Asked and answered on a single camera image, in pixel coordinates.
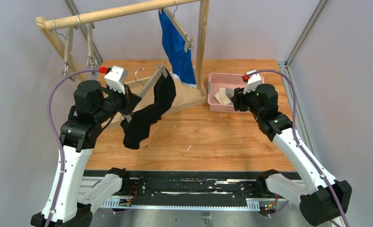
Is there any grey underwear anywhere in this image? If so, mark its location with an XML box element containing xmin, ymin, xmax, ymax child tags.
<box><xmin>214</xmin><ymin>88</ymin><xmax>234</xmax><ymax>105</ymax></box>

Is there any black underwear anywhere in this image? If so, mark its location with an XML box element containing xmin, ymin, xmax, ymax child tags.
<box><xmin>121</xmin><ymin>76</ymin><xmax>176</xmax><ymax>149</ymax></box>

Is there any wooden hanger of black underwear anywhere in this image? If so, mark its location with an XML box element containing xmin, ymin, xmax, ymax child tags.
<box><xmin>121</xmin><ymin>62</ymin><xmax>169</xmax><ymax>123</ymax></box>

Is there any wooden hanger of grey underwear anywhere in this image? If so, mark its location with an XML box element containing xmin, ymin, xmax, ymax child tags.
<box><xmin>77</xmin><ymin>13</ymin><xmax>98</xmax><ymax>69</ymax></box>

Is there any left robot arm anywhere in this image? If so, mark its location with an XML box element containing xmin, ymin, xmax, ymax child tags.
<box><xmin>30</xmin><ymin>80</ymin><xmax>141</xmax><ymax>227</ymax></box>

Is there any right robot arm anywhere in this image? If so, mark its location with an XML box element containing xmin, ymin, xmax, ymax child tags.
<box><xmin>231</xmin><ymin>84</ymin><xmax>352</xmax><ymax>226</ymax></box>

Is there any blue underwear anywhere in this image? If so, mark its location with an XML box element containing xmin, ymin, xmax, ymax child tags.
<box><xmin>158</xmin><ymin>9</ymin><xmax>197</xmax><ymax>88</ymax></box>

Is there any empty wooden clip hanger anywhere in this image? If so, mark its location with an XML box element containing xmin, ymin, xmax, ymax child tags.
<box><xmin>53</xmin><ymin>19</ymin><xmax>74</xmax><ymax>77</ymax></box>

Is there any wooden hanger of blue underwear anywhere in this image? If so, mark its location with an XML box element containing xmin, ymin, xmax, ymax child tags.
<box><xmin>159</xmin><ymin>0</ymin><xmax>195</xmax><ymax>52</ymax></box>

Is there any pink plastic basket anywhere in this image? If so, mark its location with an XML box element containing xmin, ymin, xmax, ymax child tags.
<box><xmin>208</xmin><ymin>73</ymin><xmax>250</xmax><ymax>114</ymax></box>

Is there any wooden clothes rack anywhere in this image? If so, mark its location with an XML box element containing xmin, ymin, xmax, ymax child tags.
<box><xmin>36</xmin><ymin>0</ymin><xmax>209</xmax><ymax>114</ymax></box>

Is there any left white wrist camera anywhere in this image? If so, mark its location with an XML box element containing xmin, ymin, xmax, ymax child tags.
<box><xmin>104</xmin><ymin>66</ymin><xmax>128</xmax><ymax>94</ymax></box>

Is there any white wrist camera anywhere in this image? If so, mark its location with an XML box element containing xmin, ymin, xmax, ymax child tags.
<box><xmin>242</xmin><ymin>70</ymin><xmax>264</xmax><ymax>94</ymax></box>
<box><xmin>104</xmin><ymin>66</ymin><xmax>128</xmax><ymax>94</ymax></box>

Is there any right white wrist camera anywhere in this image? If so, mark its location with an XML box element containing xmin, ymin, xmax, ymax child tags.
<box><xmin>242</xmin><ymin>70</ymin><xmax>264</xmax><ymax>94</ymax></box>

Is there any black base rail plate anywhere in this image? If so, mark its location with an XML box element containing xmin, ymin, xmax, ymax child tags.
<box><xmin>101</xmin><ymin>171</ymin><xmax>285</xmax><ymax>211</ymax></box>

